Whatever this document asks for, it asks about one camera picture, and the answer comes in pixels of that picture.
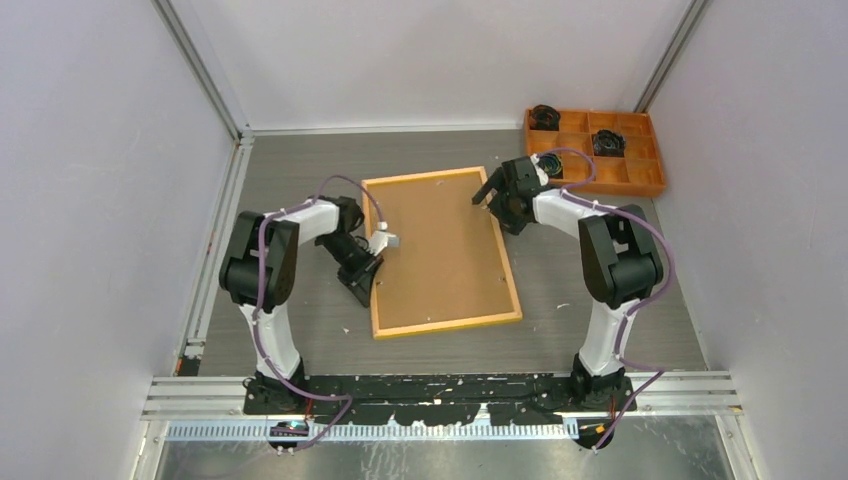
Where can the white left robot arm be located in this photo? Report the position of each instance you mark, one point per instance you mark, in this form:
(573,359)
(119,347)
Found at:
(259,272)

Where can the orange compartment tray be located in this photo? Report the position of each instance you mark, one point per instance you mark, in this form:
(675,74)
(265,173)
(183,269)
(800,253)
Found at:
(604,152)

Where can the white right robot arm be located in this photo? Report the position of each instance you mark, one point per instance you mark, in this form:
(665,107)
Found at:
(620,262)

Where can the aluminium rail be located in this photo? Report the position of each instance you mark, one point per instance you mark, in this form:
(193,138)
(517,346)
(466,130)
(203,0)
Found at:
(211,409)
(193,344)

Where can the brown fibreboard backing board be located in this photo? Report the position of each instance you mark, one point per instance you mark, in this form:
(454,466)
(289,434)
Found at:
(444,252)

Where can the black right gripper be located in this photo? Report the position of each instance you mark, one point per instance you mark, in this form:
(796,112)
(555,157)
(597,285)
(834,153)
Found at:
(511,224)

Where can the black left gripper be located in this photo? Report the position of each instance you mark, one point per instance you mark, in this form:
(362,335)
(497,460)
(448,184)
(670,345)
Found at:
(358,281)

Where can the aluminium front rail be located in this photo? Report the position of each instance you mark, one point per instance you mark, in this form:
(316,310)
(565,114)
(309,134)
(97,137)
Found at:
(211,409)

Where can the aluminium left side rail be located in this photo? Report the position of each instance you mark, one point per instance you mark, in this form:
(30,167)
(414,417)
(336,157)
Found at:
(193,344)

